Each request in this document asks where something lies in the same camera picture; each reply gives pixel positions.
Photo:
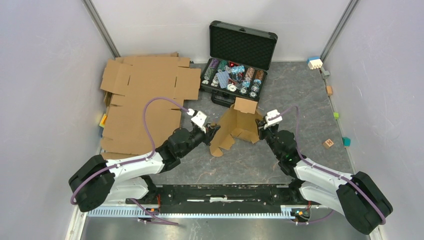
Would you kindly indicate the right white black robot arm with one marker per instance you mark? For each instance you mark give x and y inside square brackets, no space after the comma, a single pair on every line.
[355,196]

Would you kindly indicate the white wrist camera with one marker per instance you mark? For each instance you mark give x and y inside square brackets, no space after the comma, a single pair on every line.
[272,118]
[198,118]

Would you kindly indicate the wooden letter H block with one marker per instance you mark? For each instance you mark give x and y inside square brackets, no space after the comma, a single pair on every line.
[328,143]

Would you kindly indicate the grey small block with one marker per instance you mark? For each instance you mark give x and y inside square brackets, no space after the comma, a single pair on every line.
[324,74]

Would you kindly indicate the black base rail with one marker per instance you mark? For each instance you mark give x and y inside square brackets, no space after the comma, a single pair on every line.
[222,198]

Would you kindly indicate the brown cardboard box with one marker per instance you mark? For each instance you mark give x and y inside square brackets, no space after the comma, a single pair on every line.
[238,122]

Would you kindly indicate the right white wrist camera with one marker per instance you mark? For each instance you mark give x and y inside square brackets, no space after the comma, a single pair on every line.
[272,118]

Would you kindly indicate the teal small block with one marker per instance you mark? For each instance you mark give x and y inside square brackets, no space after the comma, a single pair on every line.
[346,141]

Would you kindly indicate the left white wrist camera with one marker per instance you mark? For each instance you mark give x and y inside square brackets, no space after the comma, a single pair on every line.
[198,118]

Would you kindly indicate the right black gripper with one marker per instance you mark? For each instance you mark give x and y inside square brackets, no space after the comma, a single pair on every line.
[260,125]

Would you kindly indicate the stack of cardboard blanks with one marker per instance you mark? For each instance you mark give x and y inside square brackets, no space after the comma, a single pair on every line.
[143,96]

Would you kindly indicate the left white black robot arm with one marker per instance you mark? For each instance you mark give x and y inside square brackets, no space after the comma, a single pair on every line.
[102,180]

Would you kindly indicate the orange small block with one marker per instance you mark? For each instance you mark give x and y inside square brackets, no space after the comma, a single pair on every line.
[329,90]

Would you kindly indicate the yellow orange block at left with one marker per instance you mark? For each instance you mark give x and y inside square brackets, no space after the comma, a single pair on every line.
[103,121]

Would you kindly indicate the blue white toy block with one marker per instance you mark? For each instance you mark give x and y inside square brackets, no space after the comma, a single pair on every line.
[314,62]

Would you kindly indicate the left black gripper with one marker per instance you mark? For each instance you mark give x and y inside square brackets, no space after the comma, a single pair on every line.
[210,132]

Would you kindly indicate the black poker chip case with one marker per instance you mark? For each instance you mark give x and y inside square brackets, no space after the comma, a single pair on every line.
[239,60]

